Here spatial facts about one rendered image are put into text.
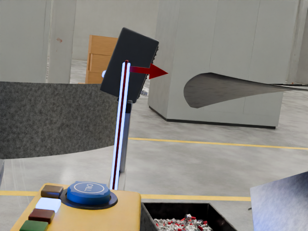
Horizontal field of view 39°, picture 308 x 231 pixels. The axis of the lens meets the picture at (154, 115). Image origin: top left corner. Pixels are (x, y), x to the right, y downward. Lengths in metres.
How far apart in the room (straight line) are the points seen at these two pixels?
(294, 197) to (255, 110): 6.72
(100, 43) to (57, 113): 6.32
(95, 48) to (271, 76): 3.44
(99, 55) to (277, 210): 8.08
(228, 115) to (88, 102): 4.90
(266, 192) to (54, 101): 1.78
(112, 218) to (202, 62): 6.57
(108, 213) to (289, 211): 0.36
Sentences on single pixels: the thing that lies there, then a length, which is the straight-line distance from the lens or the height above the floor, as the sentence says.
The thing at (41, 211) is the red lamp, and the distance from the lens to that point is 0.37.
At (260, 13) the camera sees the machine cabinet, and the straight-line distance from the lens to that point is 7.28.
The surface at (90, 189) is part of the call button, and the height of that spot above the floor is 1.08.
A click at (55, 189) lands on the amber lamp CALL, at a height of 1.08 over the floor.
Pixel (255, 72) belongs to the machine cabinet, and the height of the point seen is 0.93.
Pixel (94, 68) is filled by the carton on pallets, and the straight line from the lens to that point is 8.67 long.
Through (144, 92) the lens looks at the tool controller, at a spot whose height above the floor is 1.08.
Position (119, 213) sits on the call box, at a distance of 0.39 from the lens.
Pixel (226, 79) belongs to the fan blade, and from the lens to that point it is 0.56.
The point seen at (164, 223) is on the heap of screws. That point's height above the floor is 0.85.
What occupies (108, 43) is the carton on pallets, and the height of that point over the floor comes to 1.09.
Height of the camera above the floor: 1.22
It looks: 10 degrees down
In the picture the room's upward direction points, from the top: 7 degrees clockwise
